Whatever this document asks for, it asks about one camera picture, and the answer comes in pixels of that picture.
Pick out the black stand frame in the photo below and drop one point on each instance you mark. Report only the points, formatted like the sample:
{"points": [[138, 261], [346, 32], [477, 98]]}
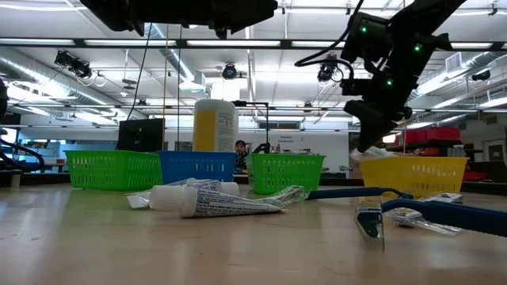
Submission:
{"points": [[267, 126]]}

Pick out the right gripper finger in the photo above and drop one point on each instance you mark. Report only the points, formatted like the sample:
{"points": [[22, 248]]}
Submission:
{"points": [[368, 118]]}

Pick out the green plastic basket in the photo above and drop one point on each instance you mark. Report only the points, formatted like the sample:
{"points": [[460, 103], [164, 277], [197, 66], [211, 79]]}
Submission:
{"points": [[115, 170], [285, 170]]}

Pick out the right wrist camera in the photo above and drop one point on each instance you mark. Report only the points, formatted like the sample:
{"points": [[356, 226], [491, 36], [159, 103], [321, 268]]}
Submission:
{"points": [[356, 86]]}

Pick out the white yellow wipes canister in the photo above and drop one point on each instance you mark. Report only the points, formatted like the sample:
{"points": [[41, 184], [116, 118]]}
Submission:
{"points": [[216, 126]]}

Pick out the person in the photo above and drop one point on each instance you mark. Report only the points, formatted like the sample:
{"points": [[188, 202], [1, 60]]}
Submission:
{"points": [[240, 147]]}

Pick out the black aluminium rig frame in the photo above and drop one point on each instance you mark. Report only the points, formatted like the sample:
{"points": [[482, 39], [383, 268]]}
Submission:
{"points": [[285, 44]]}

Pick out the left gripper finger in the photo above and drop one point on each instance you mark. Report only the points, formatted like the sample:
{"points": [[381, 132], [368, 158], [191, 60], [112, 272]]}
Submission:
{"points": [[253, 10]]}

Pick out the black computer monitor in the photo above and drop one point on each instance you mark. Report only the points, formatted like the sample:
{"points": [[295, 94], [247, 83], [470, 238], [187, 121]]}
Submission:
{"points": [[140, 136]]}

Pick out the red storage bin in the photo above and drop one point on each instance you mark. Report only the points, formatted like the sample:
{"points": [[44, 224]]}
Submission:
{"points": [[414, 136], [441, 134]]}

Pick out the blue disposable razor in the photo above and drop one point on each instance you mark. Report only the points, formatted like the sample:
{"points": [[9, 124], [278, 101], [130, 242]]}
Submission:
{"points": [[455, 215], [348, 192]]}

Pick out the small white toothpaste tube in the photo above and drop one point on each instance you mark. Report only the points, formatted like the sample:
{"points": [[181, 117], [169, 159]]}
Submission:
{"points": [[206, 185], [229, 206]]}

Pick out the blue plastic basket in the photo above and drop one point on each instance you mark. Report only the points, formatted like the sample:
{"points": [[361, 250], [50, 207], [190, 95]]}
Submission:
{"points": [[198, 166]]}

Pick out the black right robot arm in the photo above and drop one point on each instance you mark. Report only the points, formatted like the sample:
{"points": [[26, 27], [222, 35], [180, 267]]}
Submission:
{"points": [[420, 23]]}

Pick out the yellow plastic basket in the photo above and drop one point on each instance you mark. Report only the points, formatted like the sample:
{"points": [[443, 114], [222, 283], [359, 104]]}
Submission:
{"points": [[412, 176]]}

